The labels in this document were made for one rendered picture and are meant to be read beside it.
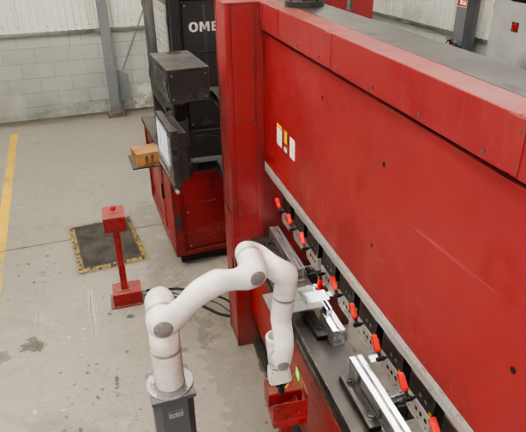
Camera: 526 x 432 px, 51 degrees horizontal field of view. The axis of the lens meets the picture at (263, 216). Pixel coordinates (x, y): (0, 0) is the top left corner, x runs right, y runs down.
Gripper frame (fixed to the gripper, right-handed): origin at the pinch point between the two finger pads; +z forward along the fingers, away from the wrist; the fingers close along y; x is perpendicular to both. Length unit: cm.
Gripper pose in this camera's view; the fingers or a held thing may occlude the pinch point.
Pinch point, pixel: (281, 389)
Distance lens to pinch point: 254.0
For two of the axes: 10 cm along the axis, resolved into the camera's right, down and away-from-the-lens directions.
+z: 0.9, 8.7, 4.8
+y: -9.7, 1.8, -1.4
